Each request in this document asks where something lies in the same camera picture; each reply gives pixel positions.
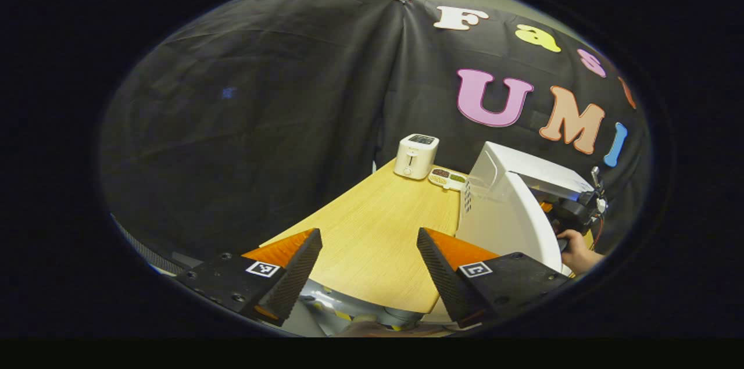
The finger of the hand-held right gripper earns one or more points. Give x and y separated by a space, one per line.
546 206

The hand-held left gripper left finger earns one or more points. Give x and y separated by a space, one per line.
293 276

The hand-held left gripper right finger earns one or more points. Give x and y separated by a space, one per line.
442 276

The white microwave oven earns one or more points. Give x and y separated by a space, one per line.
494 218

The white divided dish of beans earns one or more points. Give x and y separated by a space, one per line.
446 178

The white toaster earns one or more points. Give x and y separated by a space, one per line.
414 157

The black backdrop cloth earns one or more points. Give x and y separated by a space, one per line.
261 113

